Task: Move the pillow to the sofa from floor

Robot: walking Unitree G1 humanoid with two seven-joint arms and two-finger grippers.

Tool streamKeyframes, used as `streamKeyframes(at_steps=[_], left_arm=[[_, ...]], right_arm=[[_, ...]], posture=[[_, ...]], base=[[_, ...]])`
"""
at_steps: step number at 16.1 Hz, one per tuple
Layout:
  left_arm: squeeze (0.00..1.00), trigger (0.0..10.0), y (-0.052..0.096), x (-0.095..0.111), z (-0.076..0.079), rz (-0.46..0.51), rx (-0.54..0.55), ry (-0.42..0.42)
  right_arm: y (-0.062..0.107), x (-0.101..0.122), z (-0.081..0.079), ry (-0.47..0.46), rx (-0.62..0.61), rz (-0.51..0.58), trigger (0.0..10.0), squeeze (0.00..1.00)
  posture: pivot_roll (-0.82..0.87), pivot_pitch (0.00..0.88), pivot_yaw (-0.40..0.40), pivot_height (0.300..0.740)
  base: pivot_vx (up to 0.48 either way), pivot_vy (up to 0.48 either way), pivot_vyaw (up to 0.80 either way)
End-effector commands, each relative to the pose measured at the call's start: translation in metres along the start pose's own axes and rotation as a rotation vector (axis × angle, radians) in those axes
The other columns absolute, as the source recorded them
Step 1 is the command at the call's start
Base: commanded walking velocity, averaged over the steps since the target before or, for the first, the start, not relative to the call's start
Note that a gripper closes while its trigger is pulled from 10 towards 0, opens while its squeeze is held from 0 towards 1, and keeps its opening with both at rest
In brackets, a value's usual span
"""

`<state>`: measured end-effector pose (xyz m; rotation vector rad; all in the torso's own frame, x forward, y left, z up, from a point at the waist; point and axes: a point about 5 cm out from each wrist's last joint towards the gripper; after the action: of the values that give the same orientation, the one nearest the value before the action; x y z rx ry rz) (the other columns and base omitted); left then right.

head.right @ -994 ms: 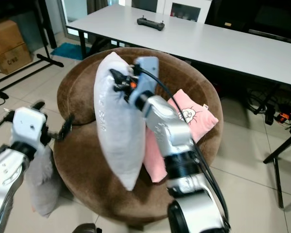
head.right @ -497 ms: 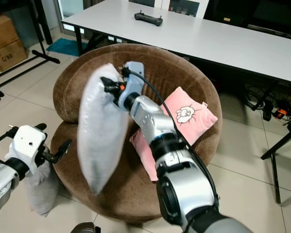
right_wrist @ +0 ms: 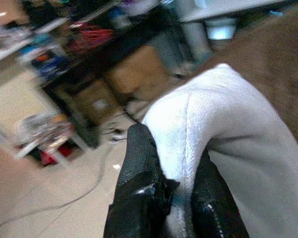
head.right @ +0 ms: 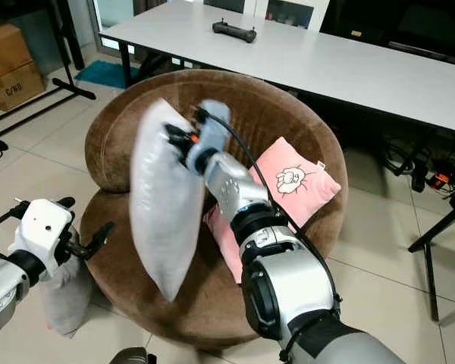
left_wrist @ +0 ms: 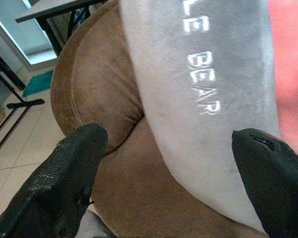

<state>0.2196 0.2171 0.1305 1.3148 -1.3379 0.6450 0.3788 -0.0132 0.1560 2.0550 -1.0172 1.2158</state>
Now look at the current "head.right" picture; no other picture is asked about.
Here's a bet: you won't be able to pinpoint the teal floor mat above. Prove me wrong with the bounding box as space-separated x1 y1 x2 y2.
74 60 131 90

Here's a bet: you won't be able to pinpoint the dark robot foot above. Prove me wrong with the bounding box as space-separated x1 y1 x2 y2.
109 347 157 364

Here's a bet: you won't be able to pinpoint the small printed cardboard box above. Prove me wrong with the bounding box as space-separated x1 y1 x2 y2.
0 64 49 113

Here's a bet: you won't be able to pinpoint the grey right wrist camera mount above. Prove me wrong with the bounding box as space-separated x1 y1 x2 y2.
195 99 233 156

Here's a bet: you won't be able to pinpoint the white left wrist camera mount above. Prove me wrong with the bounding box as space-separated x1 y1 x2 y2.
13 198 74 260

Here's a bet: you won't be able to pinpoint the black remote controller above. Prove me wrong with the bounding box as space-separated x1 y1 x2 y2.
212 19 258 42

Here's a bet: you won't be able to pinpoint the brown round velvet sofa chair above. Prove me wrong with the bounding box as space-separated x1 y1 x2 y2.
83 69 349 351

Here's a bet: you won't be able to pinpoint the tangled black cables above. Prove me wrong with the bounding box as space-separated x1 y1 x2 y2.
383 135 455 194

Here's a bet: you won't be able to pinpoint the long white table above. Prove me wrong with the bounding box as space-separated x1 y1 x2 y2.
99 0 455 136

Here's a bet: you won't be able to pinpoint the black metal table leg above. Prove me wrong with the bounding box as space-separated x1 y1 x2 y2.
407 195 455 323

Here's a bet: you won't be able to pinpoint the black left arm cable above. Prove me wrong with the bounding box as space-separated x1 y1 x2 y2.
0 201 31 234

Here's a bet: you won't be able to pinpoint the large plain cardboard box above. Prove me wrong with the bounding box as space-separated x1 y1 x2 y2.
0 22 38 86

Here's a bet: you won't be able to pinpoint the black metal rack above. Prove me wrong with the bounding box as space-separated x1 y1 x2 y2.
0 0 96 151

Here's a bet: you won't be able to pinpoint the pink pillow with cartoon print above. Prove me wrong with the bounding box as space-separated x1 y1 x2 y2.
203 136 343 285

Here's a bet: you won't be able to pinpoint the white glass door cabinet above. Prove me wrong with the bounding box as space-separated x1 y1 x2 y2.
205 0 327 30

